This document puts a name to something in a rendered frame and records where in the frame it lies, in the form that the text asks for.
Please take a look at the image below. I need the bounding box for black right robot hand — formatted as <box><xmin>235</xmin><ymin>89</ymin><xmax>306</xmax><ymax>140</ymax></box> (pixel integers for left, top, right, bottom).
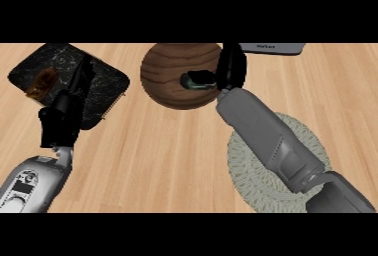
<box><xmin>188</xmin><ymin>42</ymin><xmax>250</xmax><ymax>92</ymax></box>

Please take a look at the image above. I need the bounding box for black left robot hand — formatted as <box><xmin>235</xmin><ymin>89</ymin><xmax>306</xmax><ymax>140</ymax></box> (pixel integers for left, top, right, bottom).
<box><xmin>39</xmin><ymin>54</ymin><xmax>98</xmax><ymax>150</ymax></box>

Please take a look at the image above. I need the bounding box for dark purple eggplant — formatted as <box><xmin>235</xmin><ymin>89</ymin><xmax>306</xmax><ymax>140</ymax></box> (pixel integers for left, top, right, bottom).
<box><xmin>179</xmin><ymin>70</ymin><xmax>219</xmax><ymax>91</ymax></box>

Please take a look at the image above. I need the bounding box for brown wooden bowl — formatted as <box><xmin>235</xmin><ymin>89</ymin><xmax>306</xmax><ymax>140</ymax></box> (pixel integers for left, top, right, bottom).
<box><xmin>139</xmin><ymin>42</ymin><xmax>225</xmax><ymax>111</ymax></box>

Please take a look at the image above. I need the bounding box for grey-green woven round placemat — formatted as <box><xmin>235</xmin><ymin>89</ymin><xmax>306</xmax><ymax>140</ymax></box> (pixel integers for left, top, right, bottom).
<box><xmin>226</xmin><ymin>111</ymin><xmax>334</xmax><ymax>214</ymax></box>

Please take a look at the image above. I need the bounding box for grey flat appliance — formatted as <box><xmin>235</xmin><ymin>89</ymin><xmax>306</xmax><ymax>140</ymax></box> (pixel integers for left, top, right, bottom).
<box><xmin>238</xmin><ymin>42</ymin><xmax>307</xmax><ymax>57</ymax></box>

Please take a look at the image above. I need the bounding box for brown food piece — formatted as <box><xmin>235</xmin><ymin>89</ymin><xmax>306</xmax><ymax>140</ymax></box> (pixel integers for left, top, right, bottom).
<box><xmin>25</xmin><ymin>67</ymin><xmax>61</xmax><ymax>100</ymax></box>

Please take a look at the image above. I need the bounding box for black marble cutting board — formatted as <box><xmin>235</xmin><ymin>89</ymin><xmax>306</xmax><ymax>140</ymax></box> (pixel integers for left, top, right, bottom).
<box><xmin>6</xmin><ymin>42</ymin><xmax>133</xmax><ymax>131</ymax></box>

